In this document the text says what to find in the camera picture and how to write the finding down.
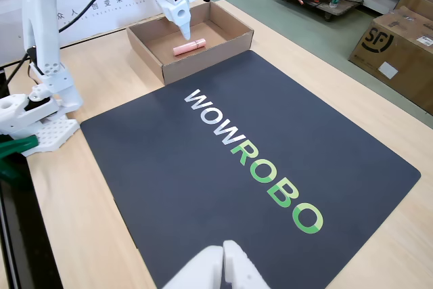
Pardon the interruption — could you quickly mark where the long white printed box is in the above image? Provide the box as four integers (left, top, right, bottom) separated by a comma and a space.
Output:
0, 0, 173, 66

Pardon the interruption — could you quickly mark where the open cardboard box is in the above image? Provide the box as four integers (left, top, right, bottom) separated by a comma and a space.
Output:
127, 0, 254, 86

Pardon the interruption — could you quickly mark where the green clamp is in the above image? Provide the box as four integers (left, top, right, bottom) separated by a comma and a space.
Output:
0, 134, 39, 181

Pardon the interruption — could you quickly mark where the black aluminium rail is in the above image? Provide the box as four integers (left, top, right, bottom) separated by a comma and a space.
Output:
0, 160, 64, 289

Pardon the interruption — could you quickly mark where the pink tube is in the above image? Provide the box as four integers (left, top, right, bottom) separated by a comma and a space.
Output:
172, 37, 207, 58

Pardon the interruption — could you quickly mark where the white perforated base plate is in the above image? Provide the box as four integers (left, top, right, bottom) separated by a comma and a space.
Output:
20, 116, 81, 158

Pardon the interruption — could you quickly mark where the dark WOWROBO mat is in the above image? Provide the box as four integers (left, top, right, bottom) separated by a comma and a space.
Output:
80, 49, 422, 289

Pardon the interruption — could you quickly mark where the SF cardboard shipping box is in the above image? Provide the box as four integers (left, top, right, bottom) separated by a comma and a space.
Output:
348, 6, 433, 116

